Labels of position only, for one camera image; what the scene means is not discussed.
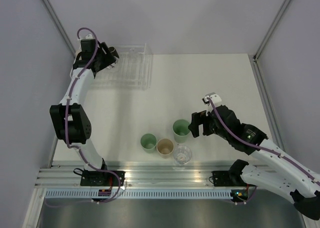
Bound tall green plastic cup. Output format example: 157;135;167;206
172;119;190;144

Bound clear faceted glass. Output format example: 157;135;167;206
129;46;144;58
173;144;192;165

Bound beige plastic cup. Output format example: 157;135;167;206
156;138;175;159
75;51;81;60

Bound short green plastic cup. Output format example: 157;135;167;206
140;133;158;153

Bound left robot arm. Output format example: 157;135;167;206
49;38;120;186

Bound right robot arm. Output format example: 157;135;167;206
188;105;320;221

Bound black brown cup holder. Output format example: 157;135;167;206
108;46;120;64

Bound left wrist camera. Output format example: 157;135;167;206
77;33;95;42

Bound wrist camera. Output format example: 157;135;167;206
202;92;222;115
77;33;95;42

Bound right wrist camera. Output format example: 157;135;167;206
202;92;222;115

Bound white wire dish rack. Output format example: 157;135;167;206
90;44;153;90

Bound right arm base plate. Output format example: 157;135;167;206
210;170;247;188

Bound right aluminium frame post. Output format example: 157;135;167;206
252;0;293;63

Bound aluminium frame post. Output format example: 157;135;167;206
252;0;293;63
40;0;76;57

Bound left aluminium frame post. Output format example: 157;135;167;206
40;0;76;57

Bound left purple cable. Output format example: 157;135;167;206
43;27;123;209

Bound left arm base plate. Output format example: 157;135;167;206
73;168;125;187

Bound aluminium mounting rail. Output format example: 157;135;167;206
34;164;281;188

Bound white slotted cable duct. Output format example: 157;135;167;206
45;188;232;200

